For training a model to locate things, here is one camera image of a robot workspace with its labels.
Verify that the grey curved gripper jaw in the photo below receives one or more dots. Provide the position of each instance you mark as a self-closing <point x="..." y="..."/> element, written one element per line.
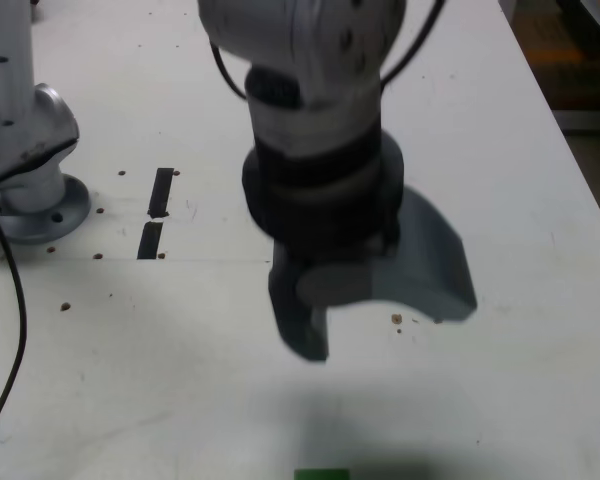
<point x="425" y="270"/>

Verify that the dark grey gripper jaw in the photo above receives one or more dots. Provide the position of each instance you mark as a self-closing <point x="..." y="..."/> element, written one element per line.
<point x="295" y="310"/>

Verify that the green cube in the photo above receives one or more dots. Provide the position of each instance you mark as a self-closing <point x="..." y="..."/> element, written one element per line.
<point x="322" y="474"/>

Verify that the black tape strip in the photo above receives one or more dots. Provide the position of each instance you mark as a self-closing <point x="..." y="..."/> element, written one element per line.
<point x="159" y="192"/>

